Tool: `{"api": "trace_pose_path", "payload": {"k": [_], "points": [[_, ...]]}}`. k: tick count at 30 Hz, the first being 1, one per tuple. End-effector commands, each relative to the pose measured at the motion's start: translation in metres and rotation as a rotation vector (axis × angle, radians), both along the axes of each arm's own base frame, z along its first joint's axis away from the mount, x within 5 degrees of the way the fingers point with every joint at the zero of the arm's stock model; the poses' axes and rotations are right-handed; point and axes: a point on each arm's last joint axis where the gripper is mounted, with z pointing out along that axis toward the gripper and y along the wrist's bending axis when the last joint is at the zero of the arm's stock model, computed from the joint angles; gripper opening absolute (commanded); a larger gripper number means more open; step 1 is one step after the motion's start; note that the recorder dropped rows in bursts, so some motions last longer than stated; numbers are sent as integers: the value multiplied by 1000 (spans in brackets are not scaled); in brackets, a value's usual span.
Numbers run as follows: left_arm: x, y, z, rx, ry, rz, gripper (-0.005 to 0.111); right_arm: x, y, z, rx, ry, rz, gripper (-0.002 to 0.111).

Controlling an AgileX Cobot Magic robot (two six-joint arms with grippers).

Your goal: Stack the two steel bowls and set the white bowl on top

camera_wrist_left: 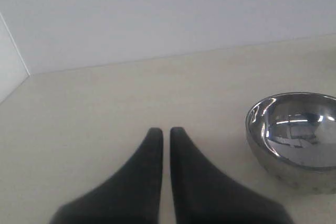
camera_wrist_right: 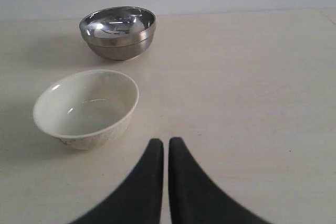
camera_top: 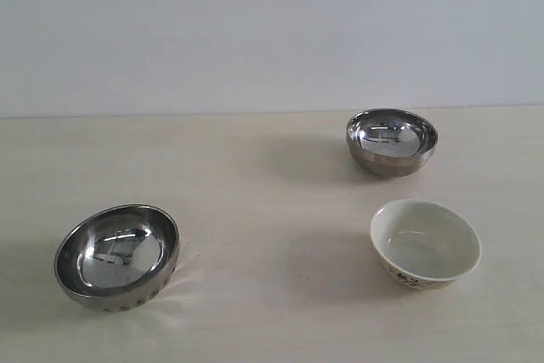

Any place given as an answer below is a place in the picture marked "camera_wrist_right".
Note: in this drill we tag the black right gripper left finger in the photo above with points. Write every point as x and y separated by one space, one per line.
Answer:
138 199

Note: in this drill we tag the cream ceramic bowl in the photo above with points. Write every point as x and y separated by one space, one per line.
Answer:
87 109

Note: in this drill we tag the stainless steel bowl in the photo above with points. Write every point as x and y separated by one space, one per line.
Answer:
123 48
118 26

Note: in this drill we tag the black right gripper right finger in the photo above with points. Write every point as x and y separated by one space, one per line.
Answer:
194 197

